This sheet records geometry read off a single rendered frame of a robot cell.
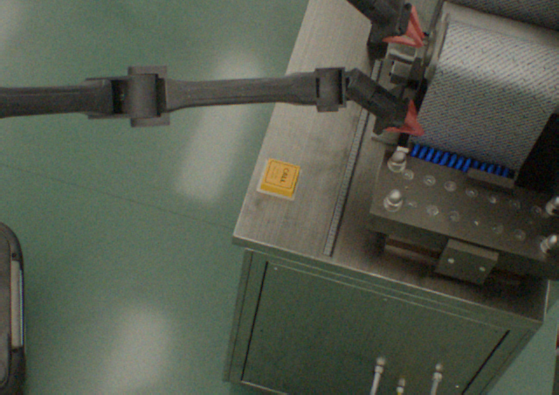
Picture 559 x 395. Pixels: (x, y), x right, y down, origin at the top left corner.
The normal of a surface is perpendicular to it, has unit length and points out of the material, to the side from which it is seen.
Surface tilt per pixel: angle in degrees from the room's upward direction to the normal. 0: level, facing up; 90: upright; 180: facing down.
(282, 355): 90
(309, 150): 0
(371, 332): 90
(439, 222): 0
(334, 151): 0
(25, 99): 59
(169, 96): 41
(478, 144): 90
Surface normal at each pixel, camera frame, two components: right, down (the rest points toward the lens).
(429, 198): 0.11, -0.52
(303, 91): 0.48, 0.07
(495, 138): -0.25, 0.81
